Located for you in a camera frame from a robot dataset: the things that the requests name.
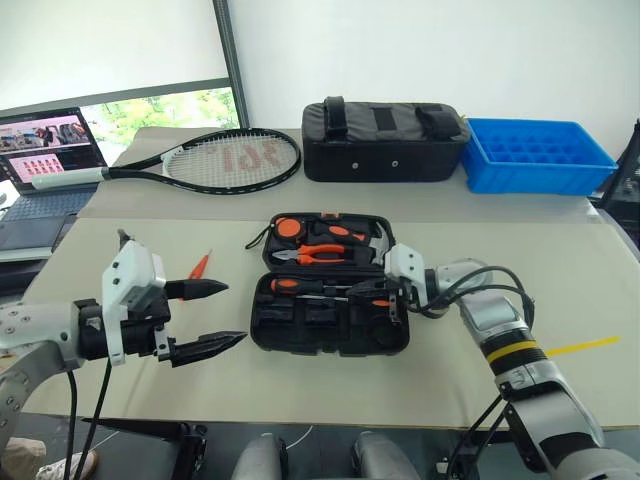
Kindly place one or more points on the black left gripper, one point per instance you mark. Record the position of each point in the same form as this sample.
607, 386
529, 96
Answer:
145, 332

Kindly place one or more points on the dark rounded grey shape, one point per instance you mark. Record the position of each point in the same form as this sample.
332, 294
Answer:
257, 460
385, 460

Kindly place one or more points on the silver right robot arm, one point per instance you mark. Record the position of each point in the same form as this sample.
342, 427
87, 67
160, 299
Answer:
505, 325

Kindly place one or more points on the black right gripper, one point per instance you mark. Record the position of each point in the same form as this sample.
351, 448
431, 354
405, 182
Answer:
402, 292

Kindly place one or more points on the small orange precision screwdriver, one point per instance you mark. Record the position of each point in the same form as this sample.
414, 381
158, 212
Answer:
199, 269

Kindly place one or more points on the orange black tape measure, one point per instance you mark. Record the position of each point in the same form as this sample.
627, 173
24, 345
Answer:
286, 227

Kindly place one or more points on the yellow tape strip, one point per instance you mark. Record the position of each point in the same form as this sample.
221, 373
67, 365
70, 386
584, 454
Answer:
582, 346

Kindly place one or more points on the open laptop computer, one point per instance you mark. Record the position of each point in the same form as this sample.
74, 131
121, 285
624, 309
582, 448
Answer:
45, 150

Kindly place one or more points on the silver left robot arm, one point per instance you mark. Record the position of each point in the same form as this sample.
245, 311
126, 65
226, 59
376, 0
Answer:
30, 325

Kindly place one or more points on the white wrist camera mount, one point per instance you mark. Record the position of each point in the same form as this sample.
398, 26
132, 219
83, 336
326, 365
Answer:
405, 262
130, 270

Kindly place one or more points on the black plastic tool case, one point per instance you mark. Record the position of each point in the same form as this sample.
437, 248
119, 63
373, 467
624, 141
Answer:
310, 330

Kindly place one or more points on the black tennis racket white grip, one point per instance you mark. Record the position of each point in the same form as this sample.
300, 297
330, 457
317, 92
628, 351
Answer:
230, 160

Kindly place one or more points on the steel claw hammer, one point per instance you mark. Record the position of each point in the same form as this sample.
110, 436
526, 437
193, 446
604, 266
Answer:
375, 245

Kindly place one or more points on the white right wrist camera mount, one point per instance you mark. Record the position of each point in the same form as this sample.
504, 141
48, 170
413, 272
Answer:
405, 262

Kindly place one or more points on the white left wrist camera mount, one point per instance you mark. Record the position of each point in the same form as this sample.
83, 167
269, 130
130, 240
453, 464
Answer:
130, 270

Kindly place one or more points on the black equipment rack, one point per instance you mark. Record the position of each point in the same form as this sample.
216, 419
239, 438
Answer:
625, 185

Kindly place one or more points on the black orange utility knife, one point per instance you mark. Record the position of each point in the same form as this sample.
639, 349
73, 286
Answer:
340, 232

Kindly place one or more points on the beige shoe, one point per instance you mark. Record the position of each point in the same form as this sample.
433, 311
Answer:
70, 465

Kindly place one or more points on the grey window frame post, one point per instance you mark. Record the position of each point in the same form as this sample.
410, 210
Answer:
232, 60

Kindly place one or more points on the blue plastic divided crate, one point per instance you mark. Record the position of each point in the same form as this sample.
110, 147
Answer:
535, 165

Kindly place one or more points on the black grey fabric bag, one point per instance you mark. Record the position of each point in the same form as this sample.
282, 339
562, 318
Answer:
380, 145

